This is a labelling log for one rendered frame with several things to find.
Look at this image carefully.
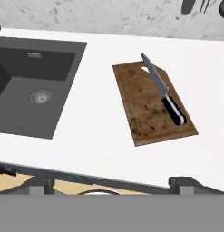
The brown wooden cutting board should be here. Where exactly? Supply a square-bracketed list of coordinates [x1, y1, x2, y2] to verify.
[112, 60, 200, 148]

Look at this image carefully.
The white round plate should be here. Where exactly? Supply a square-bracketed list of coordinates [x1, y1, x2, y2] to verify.
[76, 188, 122, 196]

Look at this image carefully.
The dark grey sink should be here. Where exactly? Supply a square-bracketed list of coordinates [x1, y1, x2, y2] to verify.
[0, 35, 88, 140]

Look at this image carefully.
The black-handled kitchen knife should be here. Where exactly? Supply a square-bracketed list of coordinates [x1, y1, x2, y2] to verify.
[140, 52, 189, 127]

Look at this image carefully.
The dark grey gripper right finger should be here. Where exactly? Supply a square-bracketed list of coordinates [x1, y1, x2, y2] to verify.
[168, 177, 224, 195]

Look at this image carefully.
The black hanging fork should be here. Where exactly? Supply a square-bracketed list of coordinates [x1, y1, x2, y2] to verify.
[199, 0, 212, 15]

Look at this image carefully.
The black hanging spatula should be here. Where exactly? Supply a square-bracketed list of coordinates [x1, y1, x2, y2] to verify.
[180, 0, 198, 16]

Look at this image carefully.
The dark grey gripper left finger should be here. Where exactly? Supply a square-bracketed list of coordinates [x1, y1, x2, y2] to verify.
[0, 176, 55, 195]

